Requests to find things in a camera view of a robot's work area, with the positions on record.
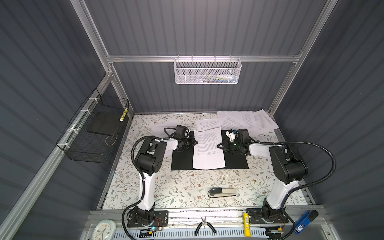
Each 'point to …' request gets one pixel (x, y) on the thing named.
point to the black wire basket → (92, 135)
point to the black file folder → (233, 161)
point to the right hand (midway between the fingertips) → (219, 147)
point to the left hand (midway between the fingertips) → (198, 141)
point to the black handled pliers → (204, 223)
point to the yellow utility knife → (247, 226)
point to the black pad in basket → (106, 123)
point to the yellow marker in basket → (123, 117)
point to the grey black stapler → (221, 192)
